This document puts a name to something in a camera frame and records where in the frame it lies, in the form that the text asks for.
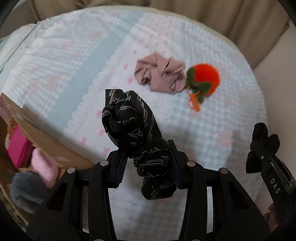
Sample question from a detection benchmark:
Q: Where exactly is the cardboard box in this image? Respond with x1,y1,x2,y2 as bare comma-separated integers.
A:
1,93,93,224

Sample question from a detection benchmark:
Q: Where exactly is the orange pompom persimmon toy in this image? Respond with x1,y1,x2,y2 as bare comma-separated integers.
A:
185,63,220,112

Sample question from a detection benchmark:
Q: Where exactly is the beige curtain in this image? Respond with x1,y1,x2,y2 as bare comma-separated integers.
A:
29,0,290,68

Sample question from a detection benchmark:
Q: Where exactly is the person's right hand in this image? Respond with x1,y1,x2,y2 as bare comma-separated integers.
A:
263,203,281,232

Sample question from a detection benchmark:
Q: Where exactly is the grey-blue fuzzy sock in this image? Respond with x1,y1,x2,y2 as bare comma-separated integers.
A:
10,171,48,214

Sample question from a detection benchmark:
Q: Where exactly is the plain black sock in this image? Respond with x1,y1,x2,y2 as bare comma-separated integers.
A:
245,123,280,174

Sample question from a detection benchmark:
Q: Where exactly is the pink fluffy sock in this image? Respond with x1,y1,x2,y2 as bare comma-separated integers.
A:
31,148,60,189

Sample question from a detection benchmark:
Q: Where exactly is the magenta item in box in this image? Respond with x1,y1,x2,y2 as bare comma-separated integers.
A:
8,125,33,168

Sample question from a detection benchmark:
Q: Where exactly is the checkered blue pink bedsheet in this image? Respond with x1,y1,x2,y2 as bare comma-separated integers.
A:
0,6,269,241

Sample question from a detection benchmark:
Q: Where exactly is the dusty pink cloth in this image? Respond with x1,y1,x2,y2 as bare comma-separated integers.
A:
134,52,186,94

